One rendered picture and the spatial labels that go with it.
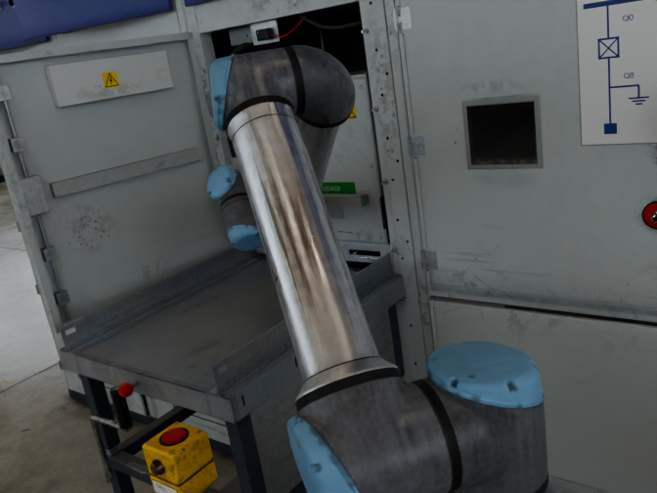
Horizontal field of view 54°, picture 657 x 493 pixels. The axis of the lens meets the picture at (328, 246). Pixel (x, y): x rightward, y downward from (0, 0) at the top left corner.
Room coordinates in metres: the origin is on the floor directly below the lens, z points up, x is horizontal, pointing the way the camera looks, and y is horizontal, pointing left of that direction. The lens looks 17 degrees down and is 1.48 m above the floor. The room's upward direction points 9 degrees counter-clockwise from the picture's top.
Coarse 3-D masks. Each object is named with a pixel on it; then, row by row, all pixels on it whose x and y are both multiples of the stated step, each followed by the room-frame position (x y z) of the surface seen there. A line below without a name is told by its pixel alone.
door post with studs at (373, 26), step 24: (384, 24) 1.65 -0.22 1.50; (384, 48) 1.65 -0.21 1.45; (384, 72) 1.66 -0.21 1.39; (384, 96) 1.67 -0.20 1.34; (384, 120) 1.67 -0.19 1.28; (384, 144) 1.68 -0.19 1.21; (384, 168) 1.69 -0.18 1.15; (384, 192) 1.69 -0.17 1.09; (408, 240) 1.65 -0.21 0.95; (408, 264) 1.66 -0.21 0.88; (408, 288) 1.67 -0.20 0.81; (408, 312) 1.67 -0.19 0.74
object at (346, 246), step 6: (342, 246) 1.83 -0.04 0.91; (348, 246) 1.82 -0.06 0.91; (354, 246) 1.81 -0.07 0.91; (360, 246) 1.79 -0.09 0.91; (366, 246) 1.78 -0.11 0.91; (372, 246) 1.77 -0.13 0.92; (378, 246) 1.75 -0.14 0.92; (390, 246) 1.73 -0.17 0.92; (348, 252) 1.82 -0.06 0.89; (360, 252) 1.80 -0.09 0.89; (366, 252) 1.78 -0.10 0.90; (372, 252) 1.77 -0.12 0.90; (378, 252) 1.76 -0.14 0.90; (348, 258) 1.83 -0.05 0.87; (354, 258) 1.81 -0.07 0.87; (360, 258) 1.80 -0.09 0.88; (390, 258) 1.73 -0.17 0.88
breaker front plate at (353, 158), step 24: (360, 96) 1.76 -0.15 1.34; (360, 120) 1.77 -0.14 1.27; (336, 144) 1.83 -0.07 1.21; (360, 144) 1.78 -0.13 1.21; (336, 168) 1.84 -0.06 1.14; (360, 168) 1.79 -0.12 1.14; (360, 192) 1.79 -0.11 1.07; (336, 216) 1.85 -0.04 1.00; (360, 216) 1.80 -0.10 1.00; (360, 240) 1.81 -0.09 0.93; (384, 240) 1.75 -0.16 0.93
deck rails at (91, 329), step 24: (216, 264) 1.93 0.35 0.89; (240, 264) 2.01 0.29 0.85; (384, 264) 1.67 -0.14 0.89; (168, 288) 1.78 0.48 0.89; (192, 288) 1.84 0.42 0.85; (360, 288) 1.57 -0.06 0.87; (96, 312) 1.60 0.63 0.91; (120, 312) 1.65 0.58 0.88; (144, 312) 1.70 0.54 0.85; (72, 336) 1.53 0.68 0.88; (96, 336) 1.58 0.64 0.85; (264, 336) 1.28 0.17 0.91; (288, 336) 1.34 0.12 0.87; (240, 360) 1.22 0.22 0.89; (264, 360) 1.27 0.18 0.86; (216, 384) 1.17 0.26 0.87
